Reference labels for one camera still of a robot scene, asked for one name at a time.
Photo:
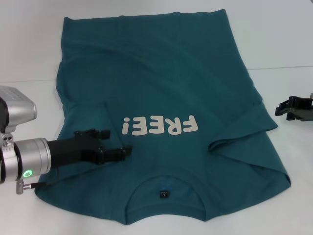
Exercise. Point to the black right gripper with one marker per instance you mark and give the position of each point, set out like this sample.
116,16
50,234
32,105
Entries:
304,112

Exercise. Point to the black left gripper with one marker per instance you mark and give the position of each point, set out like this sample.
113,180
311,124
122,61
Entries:
71,151

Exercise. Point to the teal T-shirt with FREE print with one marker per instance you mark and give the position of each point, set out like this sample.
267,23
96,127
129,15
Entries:
171,73

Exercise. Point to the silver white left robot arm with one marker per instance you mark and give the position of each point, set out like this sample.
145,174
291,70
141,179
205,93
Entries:
30,155

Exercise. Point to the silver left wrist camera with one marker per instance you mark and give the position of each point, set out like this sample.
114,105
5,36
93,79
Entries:
18,109

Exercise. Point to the silver left camera mount bracket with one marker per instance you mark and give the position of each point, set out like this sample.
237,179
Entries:
6,142

